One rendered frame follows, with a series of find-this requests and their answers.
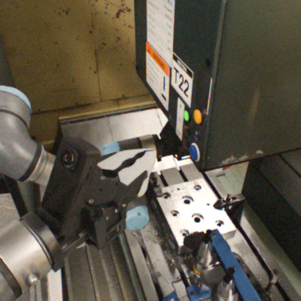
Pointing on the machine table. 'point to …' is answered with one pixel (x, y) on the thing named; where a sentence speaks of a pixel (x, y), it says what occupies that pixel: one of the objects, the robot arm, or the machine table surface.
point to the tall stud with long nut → (272, 280)
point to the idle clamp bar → (253, 279)
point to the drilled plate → (174, 225)
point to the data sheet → (161, 27)
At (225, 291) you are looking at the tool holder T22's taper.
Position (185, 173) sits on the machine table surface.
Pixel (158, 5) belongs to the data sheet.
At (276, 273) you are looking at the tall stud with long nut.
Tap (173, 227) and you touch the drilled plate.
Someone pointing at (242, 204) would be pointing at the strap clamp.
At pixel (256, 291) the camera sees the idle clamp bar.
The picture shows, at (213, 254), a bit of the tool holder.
